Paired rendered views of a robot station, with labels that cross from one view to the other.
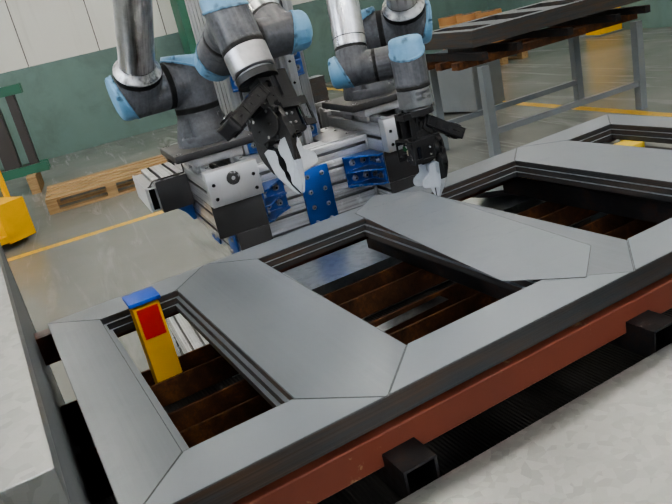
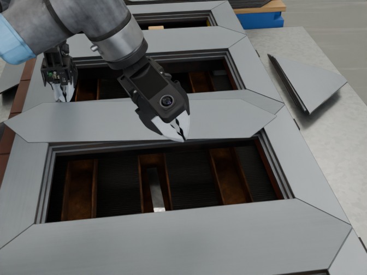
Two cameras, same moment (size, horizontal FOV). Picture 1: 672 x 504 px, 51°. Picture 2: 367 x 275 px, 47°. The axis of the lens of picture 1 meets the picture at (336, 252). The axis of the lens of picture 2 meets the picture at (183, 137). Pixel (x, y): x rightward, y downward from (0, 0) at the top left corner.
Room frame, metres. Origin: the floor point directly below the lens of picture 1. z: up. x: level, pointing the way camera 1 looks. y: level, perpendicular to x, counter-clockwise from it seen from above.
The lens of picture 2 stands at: (0.94, 0.62, 1.55)
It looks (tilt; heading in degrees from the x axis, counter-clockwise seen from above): 39 degrees down; 287
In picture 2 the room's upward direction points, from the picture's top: straight up
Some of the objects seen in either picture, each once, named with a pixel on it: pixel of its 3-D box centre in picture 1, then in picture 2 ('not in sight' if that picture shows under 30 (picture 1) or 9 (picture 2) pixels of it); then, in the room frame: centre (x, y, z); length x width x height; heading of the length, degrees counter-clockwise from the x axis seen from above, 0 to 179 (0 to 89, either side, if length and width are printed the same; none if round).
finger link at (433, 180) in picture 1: (432, 181); (69, 92); (1.53, -0.25, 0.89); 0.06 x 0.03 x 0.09; 114
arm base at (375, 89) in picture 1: (366, 77); not in sight; (2.06, -0.20, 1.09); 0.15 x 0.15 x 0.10
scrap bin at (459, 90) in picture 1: (462, 80); not in sight; (6.91, -1.58, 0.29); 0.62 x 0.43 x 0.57; 36
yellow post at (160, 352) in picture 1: (158, 347); not in sight; (1.24, 0.37, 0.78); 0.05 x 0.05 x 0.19; 24
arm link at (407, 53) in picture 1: (408, 62); not in sight; (1.55, -0.25, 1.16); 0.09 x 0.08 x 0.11; 170
